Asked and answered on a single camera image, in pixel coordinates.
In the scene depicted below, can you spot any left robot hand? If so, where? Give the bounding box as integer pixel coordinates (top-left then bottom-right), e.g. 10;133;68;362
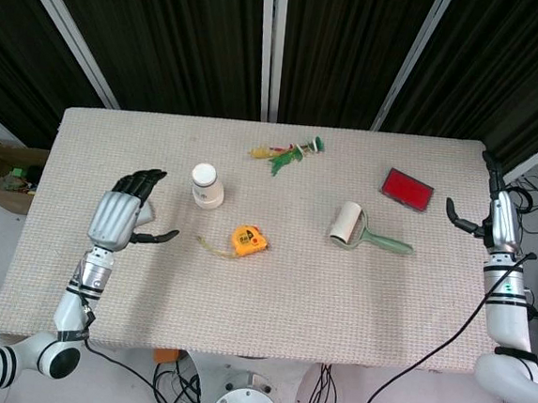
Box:
85;163;186;258

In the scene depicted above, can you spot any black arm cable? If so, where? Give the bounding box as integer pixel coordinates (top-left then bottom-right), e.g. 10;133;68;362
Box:
351;238;538;403
66;287;181;403

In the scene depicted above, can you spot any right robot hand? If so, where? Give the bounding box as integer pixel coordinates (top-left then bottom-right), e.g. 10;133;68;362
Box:
441;147;530;256

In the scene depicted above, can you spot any red ink pad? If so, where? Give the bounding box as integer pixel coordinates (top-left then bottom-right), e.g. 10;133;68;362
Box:
377;166;438;216

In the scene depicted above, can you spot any yellow tape measure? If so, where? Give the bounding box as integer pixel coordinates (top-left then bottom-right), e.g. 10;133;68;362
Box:
194;220;272;262

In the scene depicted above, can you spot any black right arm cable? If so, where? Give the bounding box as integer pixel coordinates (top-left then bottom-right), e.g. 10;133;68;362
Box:
351;238;538;403

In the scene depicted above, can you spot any black floor cable bundle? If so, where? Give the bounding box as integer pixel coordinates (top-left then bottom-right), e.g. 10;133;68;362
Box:
302;362;342;403
150;360;212;403

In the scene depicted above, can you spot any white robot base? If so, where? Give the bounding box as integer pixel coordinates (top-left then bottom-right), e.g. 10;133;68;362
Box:
207;352;307;403

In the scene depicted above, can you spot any black left arm strap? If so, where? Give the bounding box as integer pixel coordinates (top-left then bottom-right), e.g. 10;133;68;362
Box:
55;327;91;344

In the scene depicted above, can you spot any brown wooden block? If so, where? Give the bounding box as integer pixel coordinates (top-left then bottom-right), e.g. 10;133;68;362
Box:
152;346;182;367

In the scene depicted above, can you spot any green lint roller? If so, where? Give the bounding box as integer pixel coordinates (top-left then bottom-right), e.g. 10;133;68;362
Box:
327;198;420;259

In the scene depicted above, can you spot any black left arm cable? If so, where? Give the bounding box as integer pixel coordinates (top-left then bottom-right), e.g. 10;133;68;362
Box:
66;287;181;403

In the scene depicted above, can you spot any beige woven tablecloth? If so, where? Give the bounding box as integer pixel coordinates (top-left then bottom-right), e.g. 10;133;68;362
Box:
0;99;516;380

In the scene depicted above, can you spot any green yellow feather shuttlecock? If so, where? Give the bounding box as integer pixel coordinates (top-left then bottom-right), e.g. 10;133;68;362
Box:
246;130;329;181

